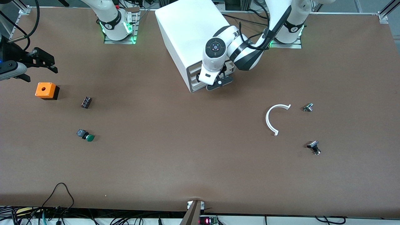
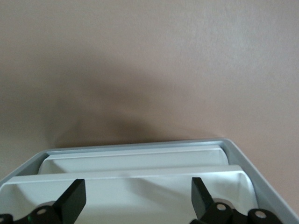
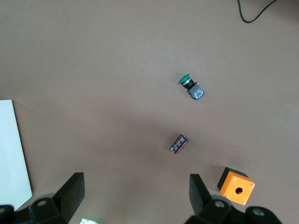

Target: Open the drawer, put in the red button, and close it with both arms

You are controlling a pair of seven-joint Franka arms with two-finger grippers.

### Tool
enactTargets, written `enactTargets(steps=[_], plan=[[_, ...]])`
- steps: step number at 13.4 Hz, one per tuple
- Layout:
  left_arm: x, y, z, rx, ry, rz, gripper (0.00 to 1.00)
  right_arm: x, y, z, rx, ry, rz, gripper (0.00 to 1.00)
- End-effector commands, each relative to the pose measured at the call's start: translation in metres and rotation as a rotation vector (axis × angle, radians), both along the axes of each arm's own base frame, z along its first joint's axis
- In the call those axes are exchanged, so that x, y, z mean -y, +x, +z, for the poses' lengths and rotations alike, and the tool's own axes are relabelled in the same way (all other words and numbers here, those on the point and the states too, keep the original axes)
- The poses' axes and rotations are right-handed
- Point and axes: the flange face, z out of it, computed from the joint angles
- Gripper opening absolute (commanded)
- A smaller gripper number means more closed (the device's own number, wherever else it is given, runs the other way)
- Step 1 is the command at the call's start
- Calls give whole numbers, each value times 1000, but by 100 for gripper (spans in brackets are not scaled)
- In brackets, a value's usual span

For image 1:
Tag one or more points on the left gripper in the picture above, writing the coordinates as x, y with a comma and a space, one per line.
197, 77

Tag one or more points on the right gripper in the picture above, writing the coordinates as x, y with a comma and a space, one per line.
19, 56

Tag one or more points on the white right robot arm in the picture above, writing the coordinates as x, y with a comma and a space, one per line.
109, 18

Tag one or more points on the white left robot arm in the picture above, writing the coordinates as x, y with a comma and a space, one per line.
215, 47

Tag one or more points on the orange button box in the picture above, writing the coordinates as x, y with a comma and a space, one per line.
43, 90

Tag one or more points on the green push button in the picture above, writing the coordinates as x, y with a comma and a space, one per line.
90, 137

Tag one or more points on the black contact block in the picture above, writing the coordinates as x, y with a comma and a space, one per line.
86, 102

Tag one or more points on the white curved plastic piece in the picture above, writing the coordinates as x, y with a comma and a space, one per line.
267, 120

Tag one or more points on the small metal bolt upper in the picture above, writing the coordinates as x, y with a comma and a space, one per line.
308, 107

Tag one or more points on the red display device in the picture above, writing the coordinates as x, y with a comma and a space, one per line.
207, 221

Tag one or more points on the aluminium frame profile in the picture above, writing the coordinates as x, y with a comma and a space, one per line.
25, 11
382, 17

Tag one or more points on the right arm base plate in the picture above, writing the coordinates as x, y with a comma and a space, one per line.
135, 29

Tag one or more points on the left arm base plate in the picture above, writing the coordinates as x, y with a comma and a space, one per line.
293, 46

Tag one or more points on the black knob switch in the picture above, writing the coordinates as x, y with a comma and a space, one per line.
313, 145

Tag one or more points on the camera mount strut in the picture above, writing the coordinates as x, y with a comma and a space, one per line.
192, 215

